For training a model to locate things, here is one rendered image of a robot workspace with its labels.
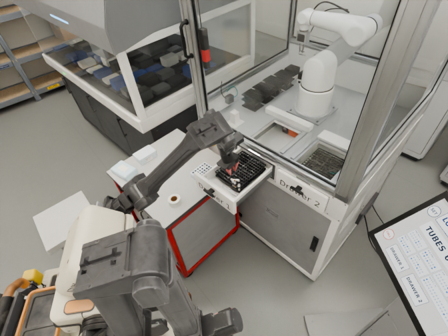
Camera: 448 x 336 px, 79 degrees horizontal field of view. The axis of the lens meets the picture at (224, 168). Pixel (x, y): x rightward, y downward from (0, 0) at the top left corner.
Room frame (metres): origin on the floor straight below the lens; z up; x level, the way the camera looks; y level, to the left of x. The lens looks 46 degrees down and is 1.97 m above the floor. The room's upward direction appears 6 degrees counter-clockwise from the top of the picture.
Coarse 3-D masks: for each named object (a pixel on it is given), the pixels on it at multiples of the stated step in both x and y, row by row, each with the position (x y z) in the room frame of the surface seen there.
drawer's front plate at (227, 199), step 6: (198, 174) 0.99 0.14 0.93; (198, 180) 0.98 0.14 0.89; (204, 180) 0.94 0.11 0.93; (198, 186) 0.99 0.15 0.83; (204, 186) 0.94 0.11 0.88; (210, 186) 0.90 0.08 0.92; (216, 186) 0.89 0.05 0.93; (216, 192) 0.87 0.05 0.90; (222, 192) 0.85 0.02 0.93; (216, 198) 0.88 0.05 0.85; (222, 198) 0.84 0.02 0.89; (228, 198) 0.81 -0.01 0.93; (222, 204) 0.85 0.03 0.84; (228, 204) 0.81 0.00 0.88; (234, 204) 0.79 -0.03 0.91; (228, 210) 0.81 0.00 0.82; (234, 210) 0.78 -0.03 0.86
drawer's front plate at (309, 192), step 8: (280, 176) 0.94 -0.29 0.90; (288, 176) 0.91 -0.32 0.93; (280, 184) 0.94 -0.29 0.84; (288, 184) 0.90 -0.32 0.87; (296, 184) 0.87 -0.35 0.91; (304, 184) 0.85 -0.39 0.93; (296, 192) 0.87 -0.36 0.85; (304, 192) 0.83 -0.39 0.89; (312, 192) 0.80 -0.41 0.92; (320, 192) 0.79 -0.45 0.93; (304, 200) 0.83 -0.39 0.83; (312, 200) 0.80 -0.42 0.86; (320, 200) 0.77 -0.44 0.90; (328, 200) 0.76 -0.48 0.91; (320, 208) 0.76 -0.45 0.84
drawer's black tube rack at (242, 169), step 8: (240, 152) 1.15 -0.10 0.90; (240, 160) 1.09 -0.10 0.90; (248, 160) 1.08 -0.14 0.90; (232, 168) 1.07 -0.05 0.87; (240, 168) 1.03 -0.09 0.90; (248, 168) 1.02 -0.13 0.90; (256, 168) 1.02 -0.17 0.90; (264, 168) 1.04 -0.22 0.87; (216, 176) 1.02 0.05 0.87; (224, 176) 1.01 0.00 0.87; (232, 176) 0.97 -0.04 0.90; (240, 176) 1.00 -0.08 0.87; (248, 176) 0.96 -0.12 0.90; (256, 176) 0.99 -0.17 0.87; (240, 184) 0.92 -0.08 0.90; (248, 184) 0.94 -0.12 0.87
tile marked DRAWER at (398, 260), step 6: (390, 246) 0.45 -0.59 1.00; (396, 246) 0.45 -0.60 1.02; (390, 252) 0.44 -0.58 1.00; (396, 252) 0.43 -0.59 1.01; (390, 258) 0.42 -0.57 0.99; (396, 258) 0.41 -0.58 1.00; (402, 258) 0.40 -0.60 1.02; (396, 264) 0.39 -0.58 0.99; (402, 264) 0.38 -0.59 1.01; (408, 264) 0.37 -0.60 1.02; (396, 270) 0.37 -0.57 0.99; (402, 270) 0.36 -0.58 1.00
